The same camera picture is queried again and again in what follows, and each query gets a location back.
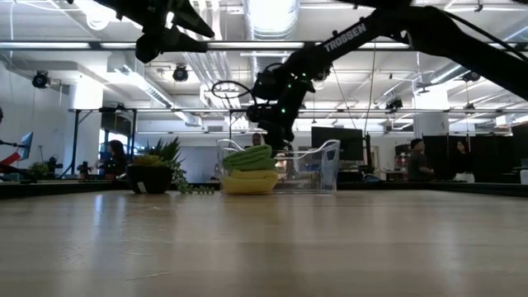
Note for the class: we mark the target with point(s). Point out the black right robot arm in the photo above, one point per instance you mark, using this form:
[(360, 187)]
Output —
[(453, 37)]

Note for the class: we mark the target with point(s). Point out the background black robot arm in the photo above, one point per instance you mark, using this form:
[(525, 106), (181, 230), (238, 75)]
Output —
[(53, 164)]

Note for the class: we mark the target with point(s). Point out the red storage shelf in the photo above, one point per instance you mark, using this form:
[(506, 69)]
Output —
[(401, 154)]

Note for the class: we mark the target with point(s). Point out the black aluminium table frame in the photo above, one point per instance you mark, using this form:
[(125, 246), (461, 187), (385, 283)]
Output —
[(62, 187)]

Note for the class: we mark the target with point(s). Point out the white rectangular air duct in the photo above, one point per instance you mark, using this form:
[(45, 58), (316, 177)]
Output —
[(136, 84)]

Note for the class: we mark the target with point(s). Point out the black curtain partition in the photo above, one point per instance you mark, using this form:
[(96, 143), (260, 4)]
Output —
[(495, 156)]

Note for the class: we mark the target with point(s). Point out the potted succulent plant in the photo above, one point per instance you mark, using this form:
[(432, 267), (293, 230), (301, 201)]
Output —
[(148, 179)]

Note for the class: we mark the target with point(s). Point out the large black monitor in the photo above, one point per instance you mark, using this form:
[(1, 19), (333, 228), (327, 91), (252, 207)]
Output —
[(350, 142)]

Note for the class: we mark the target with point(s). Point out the small background plant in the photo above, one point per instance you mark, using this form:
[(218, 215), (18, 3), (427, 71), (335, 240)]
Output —
[(39, 169)]

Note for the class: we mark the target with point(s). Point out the black background stand frame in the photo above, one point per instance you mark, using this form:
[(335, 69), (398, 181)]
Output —
[(75, 140)]

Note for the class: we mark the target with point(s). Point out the person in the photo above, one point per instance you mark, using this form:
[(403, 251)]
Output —
[(463, 163), (256, 139), (116, 158), (420, 163)]

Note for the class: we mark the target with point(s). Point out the red flat object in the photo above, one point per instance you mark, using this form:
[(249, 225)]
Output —
[(9, 159)]

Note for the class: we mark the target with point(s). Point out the green microfiber towel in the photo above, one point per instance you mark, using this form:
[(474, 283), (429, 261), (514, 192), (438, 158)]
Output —
[(249, 158)]

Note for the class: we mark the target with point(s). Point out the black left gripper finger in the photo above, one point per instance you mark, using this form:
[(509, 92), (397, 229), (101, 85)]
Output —
[(185, 18), (181, 43)]

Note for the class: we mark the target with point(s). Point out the black ceiling spotlight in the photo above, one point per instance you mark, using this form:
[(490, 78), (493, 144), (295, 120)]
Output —
[(40, 79), (180, 73), (394, 104), (471, 77)]

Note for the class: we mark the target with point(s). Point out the tilted background monitor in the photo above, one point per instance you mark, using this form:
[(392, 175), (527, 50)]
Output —
[(26, 146)]

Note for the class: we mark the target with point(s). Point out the yellow microfiber towel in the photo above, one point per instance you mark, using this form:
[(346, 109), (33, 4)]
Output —
[(249, 183)]

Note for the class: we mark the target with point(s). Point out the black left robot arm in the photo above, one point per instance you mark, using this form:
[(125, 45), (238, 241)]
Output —
[(119, 5)]

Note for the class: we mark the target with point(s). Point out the clear plastic bin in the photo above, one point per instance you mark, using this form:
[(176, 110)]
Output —
[(321, 169)]

